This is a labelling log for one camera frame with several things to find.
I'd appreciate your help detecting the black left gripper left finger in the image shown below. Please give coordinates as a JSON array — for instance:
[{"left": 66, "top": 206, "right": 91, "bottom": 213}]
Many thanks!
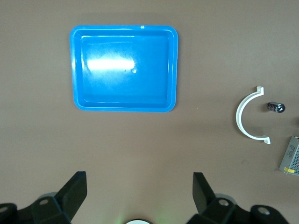
[{"left": 0, "top": 171, "right": 88, "bottom": 224}]

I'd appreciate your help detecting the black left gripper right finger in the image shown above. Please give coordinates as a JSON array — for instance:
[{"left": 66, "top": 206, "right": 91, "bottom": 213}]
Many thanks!
[{"left": 186, "top": 172, "right": 288, "bottom": 224}]

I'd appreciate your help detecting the dark cylindrical capacitor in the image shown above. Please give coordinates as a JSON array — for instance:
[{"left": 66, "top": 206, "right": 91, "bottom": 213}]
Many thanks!
[{"left": 267, "top": 101, "right": 286, "bottom": 114}]

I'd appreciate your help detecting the metal mesh power supply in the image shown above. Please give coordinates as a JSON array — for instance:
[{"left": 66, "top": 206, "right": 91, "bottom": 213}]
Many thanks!
[{"left": 278, "top": 135, "right": 299, "bottom": 176}]

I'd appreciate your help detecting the blue plastic tray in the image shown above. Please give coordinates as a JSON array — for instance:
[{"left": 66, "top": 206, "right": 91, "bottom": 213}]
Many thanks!
[{"left": 69, "top": 25, "right": 179, "bottom": 114}]

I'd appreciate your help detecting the large white half-ring clamp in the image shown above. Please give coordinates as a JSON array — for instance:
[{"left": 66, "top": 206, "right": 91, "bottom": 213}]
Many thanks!
[{"left": 235, "top": 86, "right": 271, "bottom": 146}]

